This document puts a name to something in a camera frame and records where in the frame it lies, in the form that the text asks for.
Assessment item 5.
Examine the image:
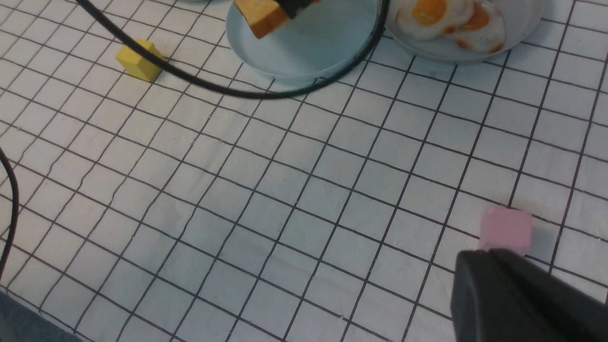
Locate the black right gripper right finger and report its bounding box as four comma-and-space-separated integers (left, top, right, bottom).
450, 249, 608, 342

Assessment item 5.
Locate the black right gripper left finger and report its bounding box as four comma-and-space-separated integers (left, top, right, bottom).
278, 0, 315, 19

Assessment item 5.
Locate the toast slice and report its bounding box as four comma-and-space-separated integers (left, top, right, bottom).
233, 0, 319, 39

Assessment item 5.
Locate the fried egg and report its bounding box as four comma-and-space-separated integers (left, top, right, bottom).
395, 0, 474, 41
445, 0, 506, 55

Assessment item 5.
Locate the light blue plate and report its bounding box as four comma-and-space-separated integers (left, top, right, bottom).
226, 0, 380, 81

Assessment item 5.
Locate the pink block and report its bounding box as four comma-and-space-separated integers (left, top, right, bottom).
478, 207, 532, 256

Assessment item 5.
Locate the yellow block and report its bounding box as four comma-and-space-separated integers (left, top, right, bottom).
116, 46, 161, 83

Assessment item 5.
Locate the grey plate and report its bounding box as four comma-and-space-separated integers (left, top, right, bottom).
386, 0, 544, 64

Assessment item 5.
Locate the checkered white tablecloth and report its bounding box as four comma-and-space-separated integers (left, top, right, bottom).
1, 0, 607, 342

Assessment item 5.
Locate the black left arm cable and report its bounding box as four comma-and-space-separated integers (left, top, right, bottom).
0, 0, 391, 281

